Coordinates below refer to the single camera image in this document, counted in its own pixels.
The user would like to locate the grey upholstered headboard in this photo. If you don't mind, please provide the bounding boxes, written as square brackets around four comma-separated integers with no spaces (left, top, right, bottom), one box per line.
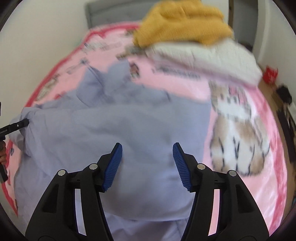
[84,0,157,29]

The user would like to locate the yellow fleece garment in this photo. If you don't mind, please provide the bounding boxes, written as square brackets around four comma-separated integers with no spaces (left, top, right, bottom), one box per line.
[133,1,234,48]

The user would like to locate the white quilted jacket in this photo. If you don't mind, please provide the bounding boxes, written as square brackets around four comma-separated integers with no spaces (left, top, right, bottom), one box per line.
[145,38,262,87]

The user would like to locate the pink cat print blanket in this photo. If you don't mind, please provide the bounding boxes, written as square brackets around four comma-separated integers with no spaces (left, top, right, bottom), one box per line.
[7,22,287,236]

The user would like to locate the person's left hand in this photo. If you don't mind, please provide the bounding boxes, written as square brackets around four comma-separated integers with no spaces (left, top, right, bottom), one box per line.
[0,141,6,165]

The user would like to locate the red bag on floor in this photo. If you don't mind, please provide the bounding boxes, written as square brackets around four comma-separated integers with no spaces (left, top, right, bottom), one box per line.
[263,66,278,85]

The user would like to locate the dark clothes pile on floor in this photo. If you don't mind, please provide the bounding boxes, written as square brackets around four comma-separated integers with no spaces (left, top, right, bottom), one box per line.
[275,85,295,164]

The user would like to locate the lavender puffer jacket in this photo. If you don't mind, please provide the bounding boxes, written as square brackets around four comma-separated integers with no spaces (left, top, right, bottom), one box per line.
[10,61,211,240]

